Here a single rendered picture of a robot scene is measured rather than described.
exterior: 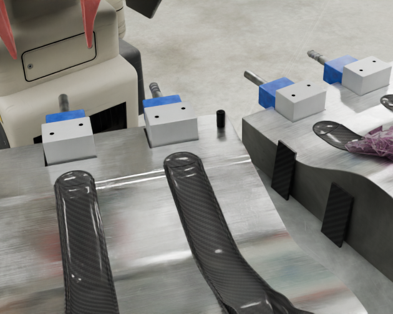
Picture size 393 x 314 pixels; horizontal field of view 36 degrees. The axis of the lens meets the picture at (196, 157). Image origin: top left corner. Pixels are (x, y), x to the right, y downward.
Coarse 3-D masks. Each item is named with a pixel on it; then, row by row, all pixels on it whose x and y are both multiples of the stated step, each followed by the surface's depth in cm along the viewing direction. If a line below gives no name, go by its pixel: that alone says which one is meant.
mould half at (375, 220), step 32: (352, 96) 77; (256, 128) 72; (288, 128) 72; (352, 128) 72; (384, 128) 71; (256, 160) 75; (320, 160) 66; (352, 160) 63; (384, 160) 60; (320, 192) 65; (352, 192) 60; (384, 192) 56; (352, 224) 62; (384, 224) 58; (384, 256) 59
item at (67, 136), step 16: (64, 96) 72; (64, 112) 68; (80, 112) 67; (48, 128) 63; (64, 128) 63; (80, 128) 62; (48, 144) 61; (64, 144) 61; (80, 144) 62; (48, 160) 62; (64, 160) 62; (80, 160) 63
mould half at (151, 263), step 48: (96, 144) 65; (144, 144) 64; (192, 144) 64; (240, 144) 64; (0, 192) 59; (48, 192) 59; (144, 192) 59; (240, 192) 58; (0, 240) 54; (48, 240) 54; (144, 240) 54; (240, 240) 53; (288, 240) 53; (0, 288) 50; (48, 288) 49; (144, 288) 47; (192, 288) 46; (288, 288) 43; (336, 288) 42
